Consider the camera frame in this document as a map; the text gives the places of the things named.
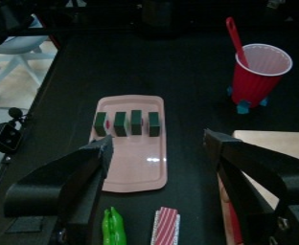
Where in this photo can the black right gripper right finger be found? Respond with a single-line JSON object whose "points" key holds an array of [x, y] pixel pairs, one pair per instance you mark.
{"points": [[258, 172]]}

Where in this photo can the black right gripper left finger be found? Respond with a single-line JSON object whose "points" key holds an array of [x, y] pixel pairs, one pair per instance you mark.
{"points": [[70, 178]]}

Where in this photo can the blue cup holder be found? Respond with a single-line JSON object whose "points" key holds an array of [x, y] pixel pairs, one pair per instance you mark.
{"points": [[243, 107]]}

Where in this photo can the red plastic cup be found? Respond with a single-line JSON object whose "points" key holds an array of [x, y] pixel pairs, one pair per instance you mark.
{"points": [[254, 83]]}

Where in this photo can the pink plastic tray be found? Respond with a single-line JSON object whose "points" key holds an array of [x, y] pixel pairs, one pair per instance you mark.
{"points": [[136, 159]]}

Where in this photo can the green toy vegetable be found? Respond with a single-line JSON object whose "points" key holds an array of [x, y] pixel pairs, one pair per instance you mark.
{"points": [[113, 228]]}

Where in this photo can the red white striped box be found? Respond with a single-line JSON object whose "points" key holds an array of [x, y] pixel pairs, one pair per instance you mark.
{"points": [[165, 228]]}

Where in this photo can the grey office chair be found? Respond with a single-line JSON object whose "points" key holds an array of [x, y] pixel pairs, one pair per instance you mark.
{"points": [[14, 48]]}

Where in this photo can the black box camera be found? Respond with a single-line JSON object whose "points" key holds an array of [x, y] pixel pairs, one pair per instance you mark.
{"points": [[5, 137]]}

